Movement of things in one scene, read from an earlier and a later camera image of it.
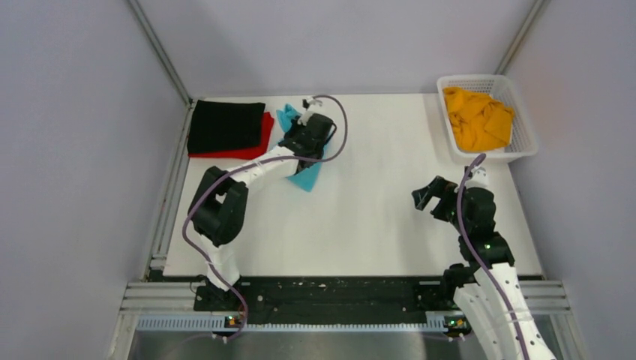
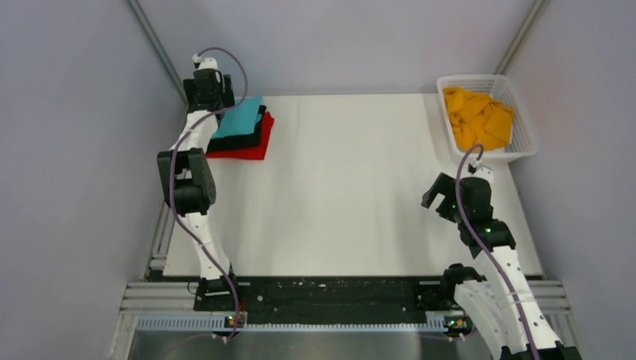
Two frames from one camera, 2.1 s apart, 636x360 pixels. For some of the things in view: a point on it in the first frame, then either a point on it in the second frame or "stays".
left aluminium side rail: [157, 266] stays
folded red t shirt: [248, 153] stays
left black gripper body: [294, 131] -> [226, 97]
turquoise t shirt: [307, 176] -> [239, 120]
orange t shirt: [479, 123] stays
